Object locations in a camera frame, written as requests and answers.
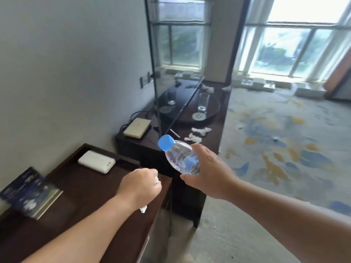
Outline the person's left hand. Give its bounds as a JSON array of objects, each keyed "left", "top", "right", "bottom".
[{"left": 115, "top": 168, "right": 162, "bottom": 212}]

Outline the person's right hand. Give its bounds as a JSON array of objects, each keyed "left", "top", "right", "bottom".
[{"left": 180, "top": 143, "right": 242, "bottom": 202}]

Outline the clear blue-capped water bottle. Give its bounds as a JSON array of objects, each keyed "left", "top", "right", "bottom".
[{"left": 158, "top": 135, "right": 201, "bottom": 176}]

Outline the person's left forearm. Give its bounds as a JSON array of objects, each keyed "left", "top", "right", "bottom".
[{"left": 21, "top": 194, "right": 143, "bottom": 263}]

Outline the person's right forearm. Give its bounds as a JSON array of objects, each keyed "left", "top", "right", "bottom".
[{"left": 226, "top": 179, "right": 351, "bottom": 263}]

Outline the dark wooden console table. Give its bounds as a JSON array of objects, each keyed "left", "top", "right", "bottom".
[{"left": 115, "top": 79, "right": 232, "bottom": 228}]

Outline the white rectangular power bank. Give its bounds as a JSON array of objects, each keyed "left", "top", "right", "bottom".
[{"left": 78, "top": 150, "right": 116, "bottom": 174}]

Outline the beige flat set-top box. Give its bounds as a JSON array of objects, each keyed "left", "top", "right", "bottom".
[{"left": 123, "top": 118, "right": 152, "bottom": 139}]

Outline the round dark serving tray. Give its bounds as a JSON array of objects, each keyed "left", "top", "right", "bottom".
[{"left": 175, "top": 79, "right": 221, "bottom": 124}]

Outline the clear drinking glass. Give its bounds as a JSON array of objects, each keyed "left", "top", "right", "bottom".
[{"left": 198, "top": 93, "right": 210, "bottom": 112}]

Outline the white box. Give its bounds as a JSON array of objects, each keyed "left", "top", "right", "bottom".
[
  {"left": 294, "top": 81, "right": 327, "bottom": 100},
  {"left": 241, "top": 77, "right": 276, "bottom": 92}
]

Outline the dark blue printed booklet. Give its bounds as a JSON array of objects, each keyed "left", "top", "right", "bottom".
[{"left": 0, "top": 167, "right": 64, "bottom": 220}]

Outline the black flat screen television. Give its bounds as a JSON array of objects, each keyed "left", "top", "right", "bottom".
[{"left": 144, "top": 0, "right": 213, "bottom": 135}]

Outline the large metal-framed window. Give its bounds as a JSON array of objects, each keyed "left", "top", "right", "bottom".
[{"left": 235, "top": 0, "right": 351, "bottom": 80}]

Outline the orange curtain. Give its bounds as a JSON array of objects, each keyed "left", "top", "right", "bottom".
[{"left": 323, "top": 50, "right": 351, "bottom": 100}]

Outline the white sheer curtain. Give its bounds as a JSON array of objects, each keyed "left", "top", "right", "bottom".
[{"left": 306, "top": 3, "right": 351, "bottom": 84}]

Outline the black cable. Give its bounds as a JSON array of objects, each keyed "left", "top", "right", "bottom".
[{"left": 120, "top": 110, "right": 157, "bottom": 132}]

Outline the grey wall socket panel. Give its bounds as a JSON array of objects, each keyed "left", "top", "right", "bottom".
[{"left": 139, "top": 71, "right": 154, "bottom": 89}]

